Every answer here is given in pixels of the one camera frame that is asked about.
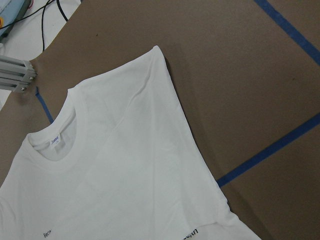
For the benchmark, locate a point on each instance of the white long-sleeve printed shirt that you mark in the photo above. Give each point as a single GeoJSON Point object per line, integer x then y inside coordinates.
{"type": "Point", "coordinates": [118, 163]}

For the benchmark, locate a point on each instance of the grey aluminium profile post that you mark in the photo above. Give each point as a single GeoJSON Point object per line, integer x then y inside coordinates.
{"type": "Point", "coordinates": [15, 75]}

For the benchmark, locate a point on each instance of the grey blue device at edge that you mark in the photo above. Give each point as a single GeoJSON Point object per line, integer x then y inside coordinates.
{"type": "Point", "coordinates": [11, 11]}

